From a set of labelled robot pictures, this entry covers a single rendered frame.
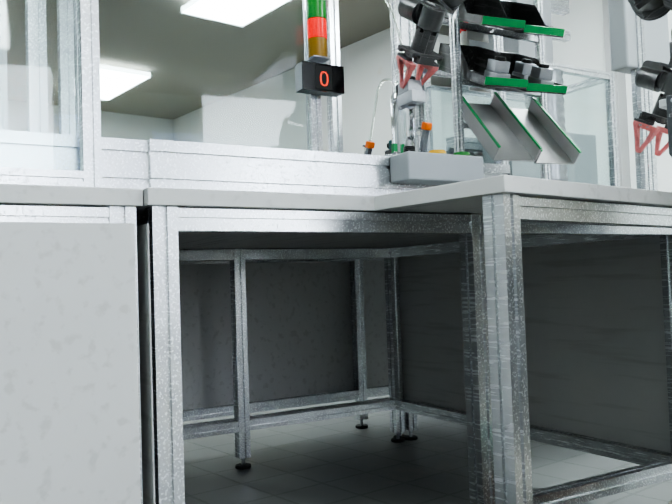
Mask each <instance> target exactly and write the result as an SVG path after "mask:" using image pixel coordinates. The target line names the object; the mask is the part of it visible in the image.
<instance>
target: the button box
mask: <svg viewBox="0 0 672 504"><path fill-rule="evenodd" d="M390 173H391V183H398V184H419V185H439V186H440V185H446V184H452V183H458V182H464V181H470V180H476V179H481V178H484V175H483V157H480V156H470V155H453V154H445V153H427V152H414V151H407V152H404V153H400V154H397V155H392V156H391V157H390Z"/></svg>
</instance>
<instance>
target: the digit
mask: <svg viewBox="0 0 672 504"><path fill-rule="evenodd" d="M315 75H316V88H318V89H327V90H332V67H329V66H322V65H315Z"/></svg>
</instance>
